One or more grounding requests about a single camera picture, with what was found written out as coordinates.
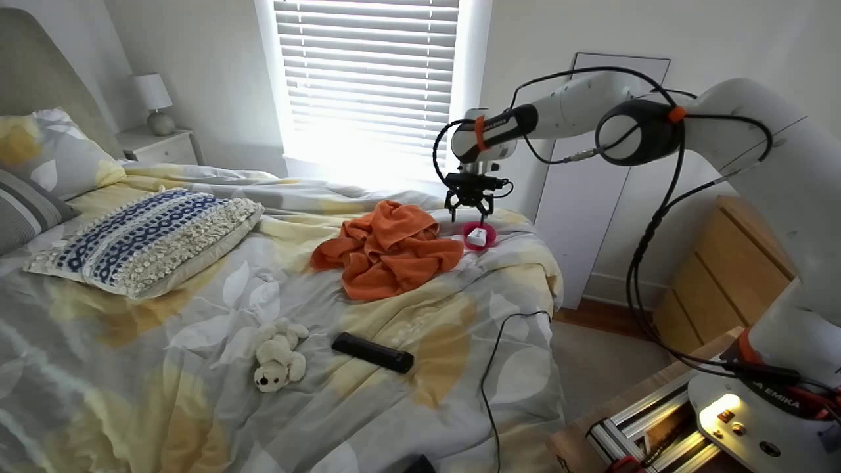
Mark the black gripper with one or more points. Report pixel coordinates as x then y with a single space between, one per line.
473 186

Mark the white plush toy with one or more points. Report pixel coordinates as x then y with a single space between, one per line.
279 358

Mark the white cabinet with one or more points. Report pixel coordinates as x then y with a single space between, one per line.
578 211

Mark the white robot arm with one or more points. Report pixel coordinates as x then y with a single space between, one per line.
743 132

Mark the grey striped pillow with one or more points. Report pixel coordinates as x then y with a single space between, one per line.
26 211

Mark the white table lamp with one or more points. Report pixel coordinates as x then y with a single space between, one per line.
155 100

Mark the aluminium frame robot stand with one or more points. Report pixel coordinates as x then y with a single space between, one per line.
700 429

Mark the red plastic bowl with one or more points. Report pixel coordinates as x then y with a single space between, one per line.
490 237

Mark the grey upholstered headboard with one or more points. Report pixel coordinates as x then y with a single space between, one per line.
43 69

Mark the white window blinds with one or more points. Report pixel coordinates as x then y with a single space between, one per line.
367 81

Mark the grey yellow floral duvet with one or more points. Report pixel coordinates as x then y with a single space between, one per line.
218 351

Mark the light wooden dresser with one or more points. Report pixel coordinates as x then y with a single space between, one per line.
717 272

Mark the white nightstand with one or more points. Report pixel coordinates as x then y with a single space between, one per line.
157 148

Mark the grey yellow floral pillow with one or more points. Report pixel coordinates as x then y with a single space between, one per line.
52 153

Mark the blue white patterned pillow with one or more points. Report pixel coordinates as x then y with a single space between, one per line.
139 237

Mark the orange crumpled cloth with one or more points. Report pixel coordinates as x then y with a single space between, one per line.
383 250

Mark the black remote control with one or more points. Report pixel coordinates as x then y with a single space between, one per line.
370 351

